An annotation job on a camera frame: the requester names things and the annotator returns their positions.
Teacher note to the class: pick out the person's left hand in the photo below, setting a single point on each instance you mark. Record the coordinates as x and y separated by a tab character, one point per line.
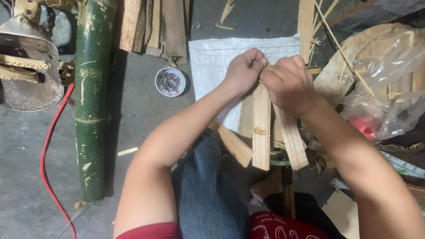
242	71

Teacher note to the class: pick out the person's right hand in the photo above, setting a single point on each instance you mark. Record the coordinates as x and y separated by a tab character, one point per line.
290	86

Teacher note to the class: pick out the long pale wooden slat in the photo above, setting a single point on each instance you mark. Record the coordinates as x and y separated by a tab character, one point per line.
261	132

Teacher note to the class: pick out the slanted pale wooden slat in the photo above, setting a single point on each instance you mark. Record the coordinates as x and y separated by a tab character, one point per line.
292	142

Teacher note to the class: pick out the white woven sack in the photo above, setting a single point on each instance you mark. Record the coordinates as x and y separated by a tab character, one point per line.
212	66

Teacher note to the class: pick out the thin brownish wooden slat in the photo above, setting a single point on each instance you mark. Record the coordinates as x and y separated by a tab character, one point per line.
245	116

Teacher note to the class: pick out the round wooden board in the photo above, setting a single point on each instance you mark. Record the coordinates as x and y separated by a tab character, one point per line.
335	76

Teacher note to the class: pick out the upright pale wooden plank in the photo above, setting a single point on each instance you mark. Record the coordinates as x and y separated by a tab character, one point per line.
305	30

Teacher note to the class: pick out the bundle of bamboo slivers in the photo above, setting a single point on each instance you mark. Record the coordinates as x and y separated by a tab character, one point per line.
226	13

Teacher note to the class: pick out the long thin bamboo stick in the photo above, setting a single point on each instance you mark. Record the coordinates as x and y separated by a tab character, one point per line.
342	49

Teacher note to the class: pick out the short thick wooden slat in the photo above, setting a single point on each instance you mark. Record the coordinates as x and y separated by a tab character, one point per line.
232	142

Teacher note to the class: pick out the heap of bamboo scraps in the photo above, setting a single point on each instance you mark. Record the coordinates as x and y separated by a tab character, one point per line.
318	152

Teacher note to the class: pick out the heap of metal nails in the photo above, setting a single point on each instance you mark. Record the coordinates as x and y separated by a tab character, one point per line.
170	81

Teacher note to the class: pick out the red item in bag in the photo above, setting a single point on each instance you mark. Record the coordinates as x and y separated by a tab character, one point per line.
363	127

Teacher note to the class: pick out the white bowl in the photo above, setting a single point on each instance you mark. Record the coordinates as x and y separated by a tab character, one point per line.
159	88

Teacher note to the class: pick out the pile of brown wooden slats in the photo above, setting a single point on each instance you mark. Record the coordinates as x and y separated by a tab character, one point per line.
156	26

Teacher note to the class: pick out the clear plastic bag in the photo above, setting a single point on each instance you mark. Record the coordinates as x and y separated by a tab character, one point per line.
391	83

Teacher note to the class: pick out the person's bare foot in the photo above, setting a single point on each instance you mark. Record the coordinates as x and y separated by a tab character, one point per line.
265	186

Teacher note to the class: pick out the blue jeans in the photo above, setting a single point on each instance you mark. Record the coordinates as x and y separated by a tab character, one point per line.
209	192

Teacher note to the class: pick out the pale cardboard piece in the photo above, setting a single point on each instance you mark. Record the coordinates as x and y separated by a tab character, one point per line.
343	212

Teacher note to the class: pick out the small bamboo sliver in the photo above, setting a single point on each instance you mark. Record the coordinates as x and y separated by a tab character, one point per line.
127	151

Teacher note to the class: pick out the red printed shirt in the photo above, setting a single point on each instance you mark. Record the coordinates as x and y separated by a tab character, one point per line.
285	227

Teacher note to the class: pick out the green bamboo pole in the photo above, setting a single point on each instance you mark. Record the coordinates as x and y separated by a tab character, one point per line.
93	99

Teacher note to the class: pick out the grey metal machine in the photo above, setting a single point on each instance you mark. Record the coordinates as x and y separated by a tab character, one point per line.
26	66

